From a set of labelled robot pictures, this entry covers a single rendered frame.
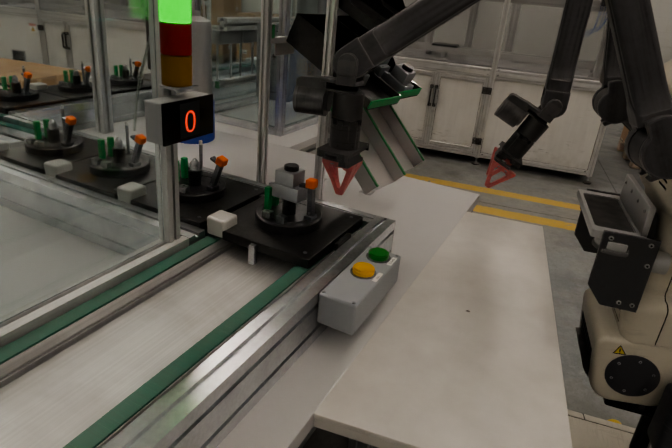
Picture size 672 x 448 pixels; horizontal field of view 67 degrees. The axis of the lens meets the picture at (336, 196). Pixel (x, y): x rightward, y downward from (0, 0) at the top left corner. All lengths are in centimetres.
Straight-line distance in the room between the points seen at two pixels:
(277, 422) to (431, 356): 30
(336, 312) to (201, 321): 22
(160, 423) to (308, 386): 27
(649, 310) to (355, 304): 64
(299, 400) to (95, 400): 28
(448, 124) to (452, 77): 44
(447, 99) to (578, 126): 116
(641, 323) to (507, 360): 36
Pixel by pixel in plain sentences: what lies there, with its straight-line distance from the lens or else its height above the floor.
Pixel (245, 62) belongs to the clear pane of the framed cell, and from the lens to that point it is 215.
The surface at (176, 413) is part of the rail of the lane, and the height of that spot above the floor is 96.
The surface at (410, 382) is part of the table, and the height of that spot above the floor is 86.
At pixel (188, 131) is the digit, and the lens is 92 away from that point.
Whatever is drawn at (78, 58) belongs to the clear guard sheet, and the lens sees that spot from 83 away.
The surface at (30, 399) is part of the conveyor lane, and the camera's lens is 80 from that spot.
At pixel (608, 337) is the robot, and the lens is 126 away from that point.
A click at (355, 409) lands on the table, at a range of 82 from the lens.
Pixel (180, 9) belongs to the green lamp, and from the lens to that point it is 88.
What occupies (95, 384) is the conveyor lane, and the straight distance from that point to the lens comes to 80.
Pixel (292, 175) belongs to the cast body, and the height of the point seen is 108.
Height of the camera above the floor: 143
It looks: 22 degrees down
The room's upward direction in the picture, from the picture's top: 5 degrees clockwise
